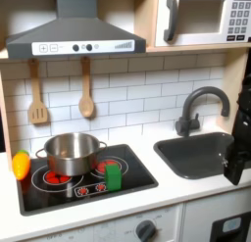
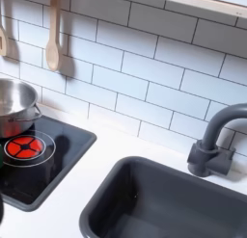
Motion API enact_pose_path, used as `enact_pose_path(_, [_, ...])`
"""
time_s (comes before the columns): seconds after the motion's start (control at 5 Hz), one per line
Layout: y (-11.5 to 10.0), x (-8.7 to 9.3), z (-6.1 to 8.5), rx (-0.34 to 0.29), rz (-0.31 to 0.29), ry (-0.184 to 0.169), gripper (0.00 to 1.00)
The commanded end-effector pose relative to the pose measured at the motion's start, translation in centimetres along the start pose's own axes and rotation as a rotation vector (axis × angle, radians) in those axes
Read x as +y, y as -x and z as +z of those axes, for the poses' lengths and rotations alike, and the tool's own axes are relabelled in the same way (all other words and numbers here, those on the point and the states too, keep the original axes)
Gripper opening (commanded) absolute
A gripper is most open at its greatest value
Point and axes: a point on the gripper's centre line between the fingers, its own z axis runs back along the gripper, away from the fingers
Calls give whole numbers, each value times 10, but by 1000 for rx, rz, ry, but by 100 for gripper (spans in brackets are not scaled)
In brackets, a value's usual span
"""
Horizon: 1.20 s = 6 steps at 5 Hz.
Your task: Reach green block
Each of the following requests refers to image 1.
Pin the grey oven knob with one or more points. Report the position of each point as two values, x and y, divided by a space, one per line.
145 230

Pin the green block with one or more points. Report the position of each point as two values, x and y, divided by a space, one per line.
113 179

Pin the wooden slotted spatula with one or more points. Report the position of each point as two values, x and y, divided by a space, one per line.
37 112

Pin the wooden spoon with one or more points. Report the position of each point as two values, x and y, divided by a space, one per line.
86 105

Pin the white toy microwave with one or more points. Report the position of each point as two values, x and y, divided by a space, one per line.
199 15

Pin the orange yellow toy vegetable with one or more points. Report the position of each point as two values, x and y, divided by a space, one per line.
21 166

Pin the dark grey sink basin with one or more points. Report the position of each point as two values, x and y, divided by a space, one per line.
192 157

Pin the dark grey tap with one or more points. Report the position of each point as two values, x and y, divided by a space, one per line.
188 121

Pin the black stove cooktop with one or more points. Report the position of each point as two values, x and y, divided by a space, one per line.
134 177

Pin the grey range hood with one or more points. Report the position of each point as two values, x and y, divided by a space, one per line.
75 32

